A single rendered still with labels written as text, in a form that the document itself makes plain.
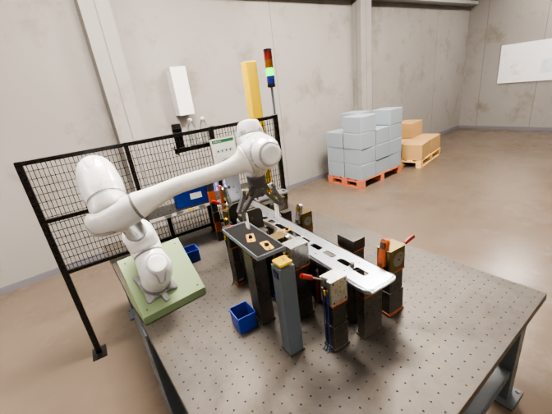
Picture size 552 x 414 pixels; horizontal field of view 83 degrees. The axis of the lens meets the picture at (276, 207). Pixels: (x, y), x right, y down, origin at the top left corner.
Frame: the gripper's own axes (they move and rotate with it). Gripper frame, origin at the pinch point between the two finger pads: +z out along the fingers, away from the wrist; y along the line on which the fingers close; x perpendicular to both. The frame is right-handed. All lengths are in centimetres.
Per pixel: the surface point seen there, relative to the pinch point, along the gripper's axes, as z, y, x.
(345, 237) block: 25, 45, 6
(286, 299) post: 27.6, -1.1, -17.8
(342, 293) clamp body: 29.8, 21.1, -24.7
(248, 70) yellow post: -65, 57, 149
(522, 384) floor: 128, 129, -44
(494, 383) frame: 105, 97, -46
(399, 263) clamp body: 30, 55, -20
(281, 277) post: 16.7, -2.0, -17.9
